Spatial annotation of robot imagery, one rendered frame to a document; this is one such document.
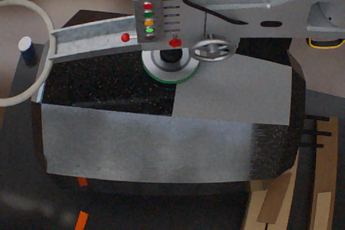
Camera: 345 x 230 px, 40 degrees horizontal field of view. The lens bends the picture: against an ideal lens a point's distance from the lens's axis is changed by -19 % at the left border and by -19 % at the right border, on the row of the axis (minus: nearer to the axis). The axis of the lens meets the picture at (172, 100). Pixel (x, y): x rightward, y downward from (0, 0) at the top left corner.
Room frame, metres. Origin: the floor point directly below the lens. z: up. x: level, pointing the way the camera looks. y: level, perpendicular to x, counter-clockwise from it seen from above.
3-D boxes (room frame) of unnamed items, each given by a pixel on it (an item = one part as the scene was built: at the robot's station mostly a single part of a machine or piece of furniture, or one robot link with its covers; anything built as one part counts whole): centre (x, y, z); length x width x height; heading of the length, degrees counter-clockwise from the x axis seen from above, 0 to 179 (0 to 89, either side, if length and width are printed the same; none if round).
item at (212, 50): (0.81, -0.13, 1.22); 0.15 x 0.10 x 0.15; 94
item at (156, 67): (0.92, 0.00, 0.89); 0.21 x 0.21 x 0.01
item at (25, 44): (1.42, 0.90, 0.08); 0.10 x 0.10 x 0.13
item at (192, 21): (0.93, -0.08, 1.34); 0.36 x 0.22 x 0.45; 94
